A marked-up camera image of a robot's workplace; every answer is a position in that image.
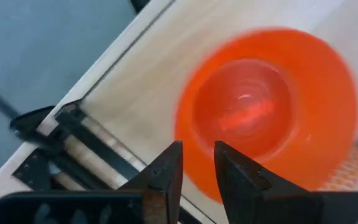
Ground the orange plastic bowl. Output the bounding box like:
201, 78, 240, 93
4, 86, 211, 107
174, 27, 358, 205

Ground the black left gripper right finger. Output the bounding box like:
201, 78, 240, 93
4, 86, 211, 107
213, 140, 358, 224

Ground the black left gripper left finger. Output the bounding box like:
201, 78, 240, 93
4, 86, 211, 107
0, 139, 184, 224

